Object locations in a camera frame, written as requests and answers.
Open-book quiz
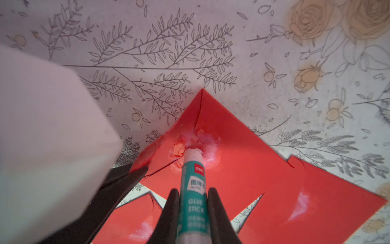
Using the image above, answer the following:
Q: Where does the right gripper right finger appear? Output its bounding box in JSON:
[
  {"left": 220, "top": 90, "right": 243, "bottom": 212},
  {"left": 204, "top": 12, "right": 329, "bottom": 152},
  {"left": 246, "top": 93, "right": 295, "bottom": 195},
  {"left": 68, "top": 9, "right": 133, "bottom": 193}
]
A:
[{"left": 207, "top": 188, "right": 242, "bottom": 244}]

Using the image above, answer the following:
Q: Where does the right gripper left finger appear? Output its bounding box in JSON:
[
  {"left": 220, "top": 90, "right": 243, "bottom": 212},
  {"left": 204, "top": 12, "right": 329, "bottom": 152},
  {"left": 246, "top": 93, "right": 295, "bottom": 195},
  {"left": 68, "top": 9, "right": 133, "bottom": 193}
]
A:
[{"left": 147, "top": 189, "right": 180, "bottom": 244}]

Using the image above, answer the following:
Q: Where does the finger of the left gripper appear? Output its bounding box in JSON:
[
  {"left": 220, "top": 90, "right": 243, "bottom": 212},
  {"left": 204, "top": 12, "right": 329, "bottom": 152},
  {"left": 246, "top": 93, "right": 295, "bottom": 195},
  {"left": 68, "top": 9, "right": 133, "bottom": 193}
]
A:
[{"left": 39, "top": 165, "right": 149, "bottom": 244}]

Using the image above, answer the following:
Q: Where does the white green glue stick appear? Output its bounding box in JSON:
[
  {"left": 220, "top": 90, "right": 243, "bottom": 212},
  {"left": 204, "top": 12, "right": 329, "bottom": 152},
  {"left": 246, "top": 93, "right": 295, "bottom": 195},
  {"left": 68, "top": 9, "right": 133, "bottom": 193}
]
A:
[{"left": 176, "top": 149, "right": 212, "bottom": 244}]

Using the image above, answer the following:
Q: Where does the red envelope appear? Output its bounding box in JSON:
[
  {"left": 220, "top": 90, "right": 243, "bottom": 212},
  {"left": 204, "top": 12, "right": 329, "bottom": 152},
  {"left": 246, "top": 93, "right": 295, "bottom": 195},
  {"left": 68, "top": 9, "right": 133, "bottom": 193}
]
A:
[
  {"left": 132, "top": 89, "right": 304, "bottom": 225},
  {"left": 92, "top": 193, "right": 162, "bottom": 244},
  {"left": 238, "top": 156, "right": 387, "bottom": 244}
]

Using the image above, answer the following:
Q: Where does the floral patterned table mat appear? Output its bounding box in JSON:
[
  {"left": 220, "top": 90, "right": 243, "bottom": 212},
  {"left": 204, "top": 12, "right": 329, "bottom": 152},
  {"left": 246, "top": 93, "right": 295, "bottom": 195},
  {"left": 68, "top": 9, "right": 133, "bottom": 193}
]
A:
[{"left": 1, "top": 1, "right": 390, "bottom": 244}]

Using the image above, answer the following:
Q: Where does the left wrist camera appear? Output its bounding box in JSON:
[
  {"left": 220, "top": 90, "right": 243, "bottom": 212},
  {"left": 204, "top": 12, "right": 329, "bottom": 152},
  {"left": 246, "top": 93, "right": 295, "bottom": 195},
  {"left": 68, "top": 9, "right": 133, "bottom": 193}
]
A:
[{"left": 1, "top": 46, "right": 122, "bottom": 244}]

